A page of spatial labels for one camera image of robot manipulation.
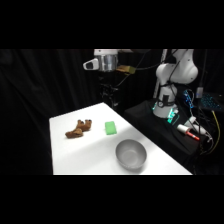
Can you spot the yellowish wrist camera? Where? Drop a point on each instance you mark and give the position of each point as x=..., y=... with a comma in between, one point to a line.
x=126, y=69

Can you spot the green lit control box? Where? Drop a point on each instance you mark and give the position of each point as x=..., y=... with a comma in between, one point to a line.
x=173, y=116

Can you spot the green foam block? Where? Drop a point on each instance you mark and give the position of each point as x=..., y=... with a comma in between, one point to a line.
x=110, y=128

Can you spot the black robot stand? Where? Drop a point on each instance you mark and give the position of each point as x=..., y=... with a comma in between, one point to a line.
x=146, y=121

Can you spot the grey bowl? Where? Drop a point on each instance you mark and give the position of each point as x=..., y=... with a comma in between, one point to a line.
x=130, y=155

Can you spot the black curtain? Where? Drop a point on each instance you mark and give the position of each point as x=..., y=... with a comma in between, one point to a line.
x=36, y=86

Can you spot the keyboard with blue lights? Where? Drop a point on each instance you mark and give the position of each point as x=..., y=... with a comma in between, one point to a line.
x=210, y=102

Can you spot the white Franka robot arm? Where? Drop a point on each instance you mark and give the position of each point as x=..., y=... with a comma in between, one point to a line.
x=176, y=71

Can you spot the brown plush deer toy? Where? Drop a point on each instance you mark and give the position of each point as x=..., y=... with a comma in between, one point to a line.
x=80, y=126

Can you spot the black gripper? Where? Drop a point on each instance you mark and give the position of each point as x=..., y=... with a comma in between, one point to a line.
x=109, y=81

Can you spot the white cylinder with red tip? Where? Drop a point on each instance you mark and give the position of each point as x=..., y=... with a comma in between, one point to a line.
x=185, y=130

